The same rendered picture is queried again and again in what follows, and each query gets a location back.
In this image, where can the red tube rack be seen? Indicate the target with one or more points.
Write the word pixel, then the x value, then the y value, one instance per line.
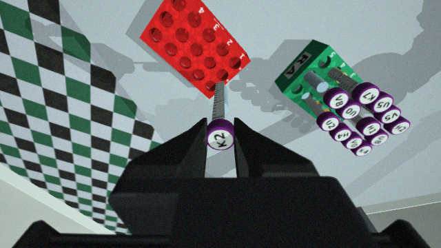
pixel 207 36

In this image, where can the green tube rack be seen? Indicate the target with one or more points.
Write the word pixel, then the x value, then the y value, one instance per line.
pixel 310 59

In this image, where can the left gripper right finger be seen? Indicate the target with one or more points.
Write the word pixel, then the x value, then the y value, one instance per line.
pixel 265 157

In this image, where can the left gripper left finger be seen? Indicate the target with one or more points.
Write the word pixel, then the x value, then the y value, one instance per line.
pixel 175 156

